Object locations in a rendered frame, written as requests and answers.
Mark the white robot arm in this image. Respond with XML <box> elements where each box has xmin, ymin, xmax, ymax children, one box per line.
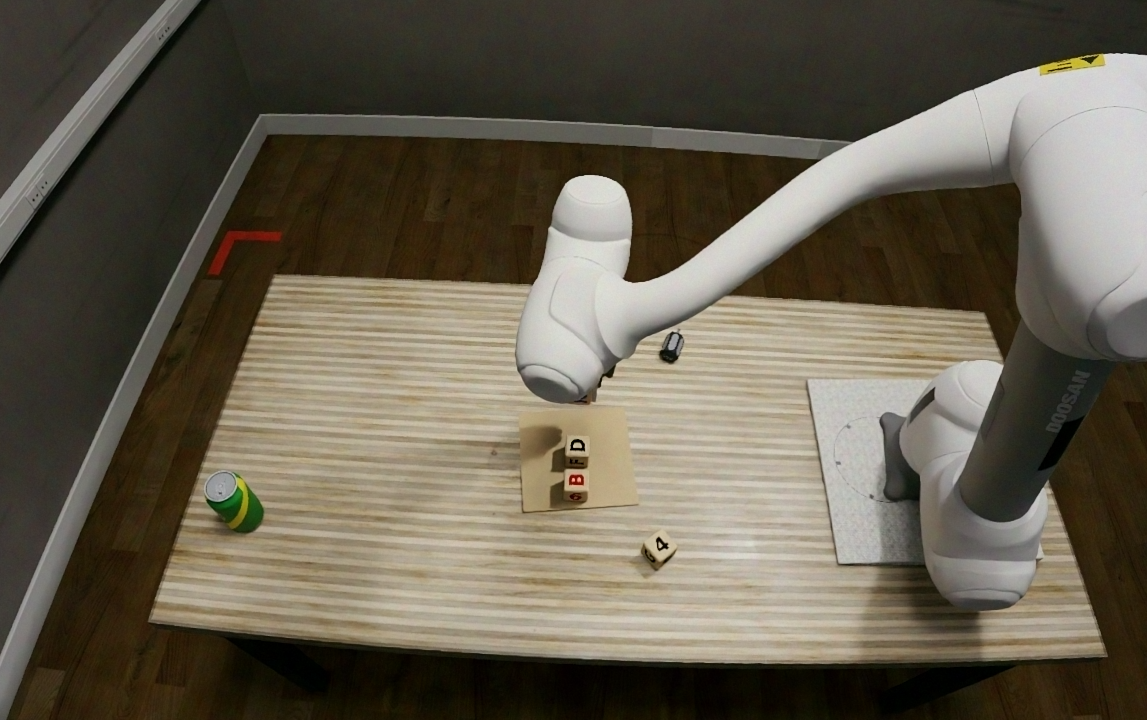
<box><xmin>515</xmin><ymin>54</ymin><xmax>1147</xmax><ymax>611</ymax></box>

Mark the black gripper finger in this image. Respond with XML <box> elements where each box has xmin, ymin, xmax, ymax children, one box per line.
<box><xmin>592</xmin><ymin>365</ymin><xmax>616</xmax><ymax>402</ymax></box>

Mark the tan square mat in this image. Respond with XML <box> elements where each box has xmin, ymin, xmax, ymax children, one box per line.
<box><xmin>518</xmin><ymin>407</ymin><xmax>639</xmax><ymax>512</ymax></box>

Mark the green drink can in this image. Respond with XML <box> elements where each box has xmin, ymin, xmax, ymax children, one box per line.
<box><xmin>204</xmin><ymin>471</ymin><xmax>264</xmax><ymax>533</ymax></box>

